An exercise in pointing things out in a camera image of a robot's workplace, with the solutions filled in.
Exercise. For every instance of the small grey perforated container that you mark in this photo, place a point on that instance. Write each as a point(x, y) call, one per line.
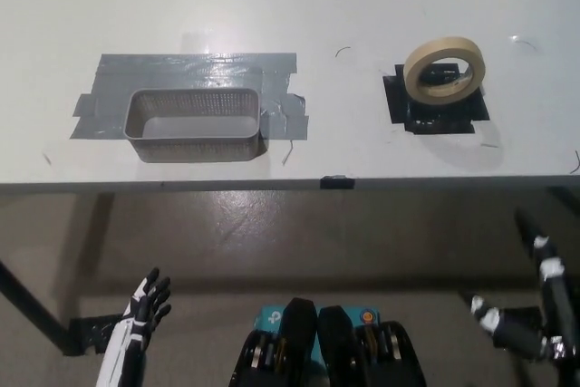
point(190, 126)

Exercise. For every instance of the grey duct tape patch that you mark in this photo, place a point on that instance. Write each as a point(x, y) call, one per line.
point(181, 67)

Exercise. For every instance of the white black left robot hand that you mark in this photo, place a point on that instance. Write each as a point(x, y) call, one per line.
point(124, 341)

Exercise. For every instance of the dark table frame bar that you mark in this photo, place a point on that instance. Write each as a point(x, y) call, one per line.
point(566, 199)

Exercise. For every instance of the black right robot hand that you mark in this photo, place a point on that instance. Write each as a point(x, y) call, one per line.
point(555, 296)

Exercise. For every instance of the black diagonal table leg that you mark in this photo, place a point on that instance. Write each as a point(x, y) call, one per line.
point(31, 305)

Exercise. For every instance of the beige masking tape roll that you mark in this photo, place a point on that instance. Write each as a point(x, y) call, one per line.
point(414, 72)

